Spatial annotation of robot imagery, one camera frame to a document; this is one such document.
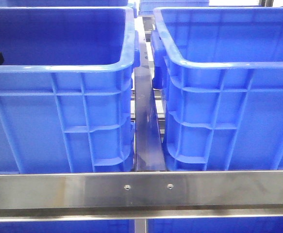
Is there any far left blue crate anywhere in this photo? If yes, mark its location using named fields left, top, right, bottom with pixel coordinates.
left=0, top=0, right=137, bottom=18

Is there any left blue plastic crate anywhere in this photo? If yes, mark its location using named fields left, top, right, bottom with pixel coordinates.
left=0, top=7, right=140, bottom=174

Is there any blue plastic crate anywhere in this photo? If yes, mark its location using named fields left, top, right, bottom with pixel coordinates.
left=0, top=7, right=140, bottom=174
left=151, top=7, right=283, bottom=171

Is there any far right blue crate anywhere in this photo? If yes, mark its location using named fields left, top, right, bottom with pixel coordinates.
left=139, top=0, right=209, bottom=16

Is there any steel centre divider bar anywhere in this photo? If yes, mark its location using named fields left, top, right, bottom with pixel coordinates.
left=133, top=36, right=166, bottom=172

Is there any lower left blue crate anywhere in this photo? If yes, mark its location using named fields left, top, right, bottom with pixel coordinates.
left=0, top=220, right=134, bottom=233

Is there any right blue plastic crate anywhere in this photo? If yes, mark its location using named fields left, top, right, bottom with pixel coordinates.
left=151, top=7, right=283, bottom=171

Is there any lower right blue crate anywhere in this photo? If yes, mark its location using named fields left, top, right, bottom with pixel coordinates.
left=148, top=216, right=283, bottom=233

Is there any stainless steel front rail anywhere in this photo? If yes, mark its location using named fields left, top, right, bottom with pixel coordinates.
left=0, top=170, right=283, bottom=222

